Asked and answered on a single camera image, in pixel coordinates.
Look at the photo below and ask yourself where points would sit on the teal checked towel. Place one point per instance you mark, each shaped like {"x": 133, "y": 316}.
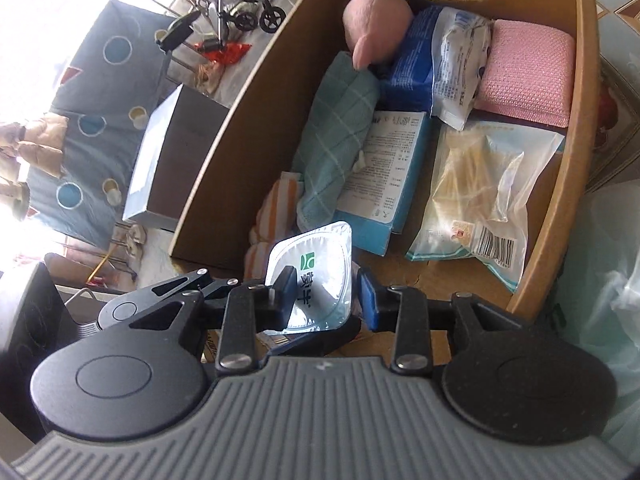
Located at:
{"x": 335, "y": 135}

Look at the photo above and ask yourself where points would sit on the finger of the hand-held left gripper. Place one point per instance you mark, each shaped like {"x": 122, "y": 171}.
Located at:
{"x": 220, "y": 284}
{"x": 325, "y": 340}

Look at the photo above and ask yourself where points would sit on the blue packet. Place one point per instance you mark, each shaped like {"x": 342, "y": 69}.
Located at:
{"x": 410, "y": 70}

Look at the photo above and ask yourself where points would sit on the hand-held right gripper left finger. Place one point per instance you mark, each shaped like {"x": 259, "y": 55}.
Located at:
{"x": 285, "y": 295}

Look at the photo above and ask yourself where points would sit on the black object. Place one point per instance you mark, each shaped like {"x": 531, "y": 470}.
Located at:
{"x": 30, "y": 350}

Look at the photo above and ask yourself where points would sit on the black wheeled cart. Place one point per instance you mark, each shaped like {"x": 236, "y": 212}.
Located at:
{"x": 235, "y": 5}

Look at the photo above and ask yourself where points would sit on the pink plush toy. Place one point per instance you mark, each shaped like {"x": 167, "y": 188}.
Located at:
{"x": 375, "y": 15}

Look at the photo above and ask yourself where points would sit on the cotton swab bag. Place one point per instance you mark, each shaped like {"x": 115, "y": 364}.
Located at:
{"x": 475, "y": 185}

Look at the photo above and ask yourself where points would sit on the pink knitted cloth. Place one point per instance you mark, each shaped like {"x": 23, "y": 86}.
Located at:
{"x": 525, "y": 70}

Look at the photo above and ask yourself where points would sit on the light blue cardboard box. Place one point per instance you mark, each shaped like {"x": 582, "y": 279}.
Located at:
{"x": 185, "y": 160}

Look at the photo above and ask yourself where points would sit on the white plastic bag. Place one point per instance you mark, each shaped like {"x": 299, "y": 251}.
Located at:
{"x": 600, "y": 285}

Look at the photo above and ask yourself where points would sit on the brown cardboard box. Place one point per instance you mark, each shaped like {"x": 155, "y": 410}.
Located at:
{"x": 260, "y": 75}

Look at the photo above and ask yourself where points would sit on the white plastic packet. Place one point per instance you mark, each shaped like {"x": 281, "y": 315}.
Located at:
{"x": 455, "y": 60}

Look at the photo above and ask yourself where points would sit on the white yogurt cup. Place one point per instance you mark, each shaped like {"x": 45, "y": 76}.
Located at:
{"x": 320, "y": 270}

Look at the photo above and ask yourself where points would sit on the beige slippers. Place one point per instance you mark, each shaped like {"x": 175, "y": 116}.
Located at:
{"x": 132, "y": 237}

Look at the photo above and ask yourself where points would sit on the blue white paper box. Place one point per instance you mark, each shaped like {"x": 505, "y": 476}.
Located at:
{"x": 380, "y": 170}

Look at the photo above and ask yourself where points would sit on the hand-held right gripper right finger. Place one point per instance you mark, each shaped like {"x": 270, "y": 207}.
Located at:
{"x": 370, "y": 300}

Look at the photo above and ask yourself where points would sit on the dark blanket with circles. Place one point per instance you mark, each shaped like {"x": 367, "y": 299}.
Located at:
{"x": 100, "y": 85}

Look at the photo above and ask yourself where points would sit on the orange striped cloth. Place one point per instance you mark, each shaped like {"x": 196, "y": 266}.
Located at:
{"x": 270, "y": 220}

